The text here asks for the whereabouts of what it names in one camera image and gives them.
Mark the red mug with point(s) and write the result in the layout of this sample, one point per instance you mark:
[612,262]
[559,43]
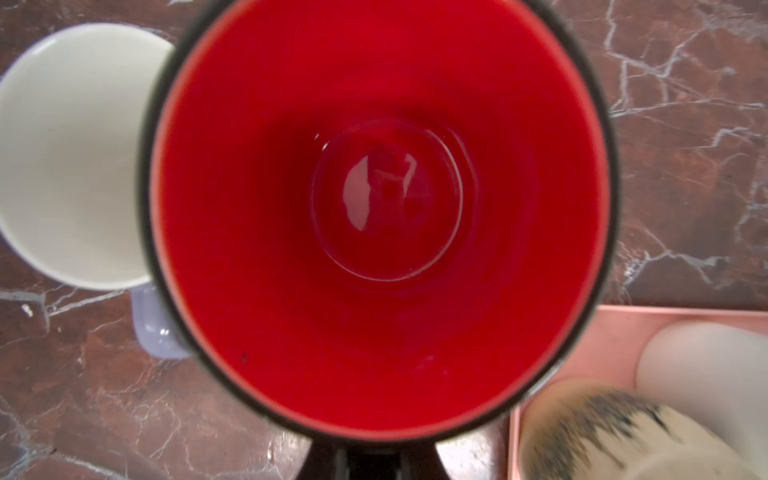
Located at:
[379,224]

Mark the beige speckled round mug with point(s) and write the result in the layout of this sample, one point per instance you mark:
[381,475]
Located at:
[585,429]

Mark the white mug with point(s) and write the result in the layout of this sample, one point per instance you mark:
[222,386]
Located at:
[717,375]

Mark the pink plastic tray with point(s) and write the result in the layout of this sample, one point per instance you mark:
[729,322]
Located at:
[610,349]

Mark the lavender purple mug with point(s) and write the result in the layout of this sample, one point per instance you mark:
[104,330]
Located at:
[72,110]

